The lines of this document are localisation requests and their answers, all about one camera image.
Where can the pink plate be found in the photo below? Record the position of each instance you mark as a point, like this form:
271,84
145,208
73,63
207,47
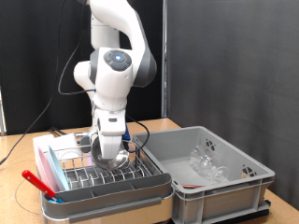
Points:
43,168

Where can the grey metal post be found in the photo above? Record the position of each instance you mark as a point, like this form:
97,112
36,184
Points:
164,62
2,112

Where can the blue wrist camera bracket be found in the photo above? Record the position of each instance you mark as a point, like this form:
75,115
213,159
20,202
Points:
126,135

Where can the grey plastic crate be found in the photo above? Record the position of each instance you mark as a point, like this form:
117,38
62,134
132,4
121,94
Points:
218,202

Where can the white plastic box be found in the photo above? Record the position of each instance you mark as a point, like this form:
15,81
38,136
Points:
42,143

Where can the stainless steel pot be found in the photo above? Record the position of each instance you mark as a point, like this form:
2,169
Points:
123,158

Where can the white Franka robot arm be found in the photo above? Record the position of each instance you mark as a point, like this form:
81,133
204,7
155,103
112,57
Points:
112,81

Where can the white plastic mug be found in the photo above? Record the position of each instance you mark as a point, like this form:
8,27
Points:
67,143

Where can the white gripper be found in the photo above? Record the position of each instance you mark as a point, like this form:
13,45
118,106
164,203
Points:
110,130

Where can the clear wine glass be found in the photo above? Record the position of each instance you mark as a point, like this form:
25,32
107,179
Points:
202,161

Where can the grey dish rack base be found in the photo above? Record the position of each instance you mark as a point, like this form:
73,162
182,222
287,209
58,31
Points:
109,199

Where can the black backdrop curtain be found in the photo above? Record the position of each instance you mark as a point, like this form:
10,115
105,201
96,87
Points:
18,46

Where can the light blue plate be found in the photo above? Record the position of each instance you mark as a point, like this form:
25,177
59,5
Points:
59,171

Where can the dark grey backdrop curtain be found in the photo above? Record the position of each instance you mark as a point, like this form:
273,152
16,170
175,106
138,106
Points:
249,62

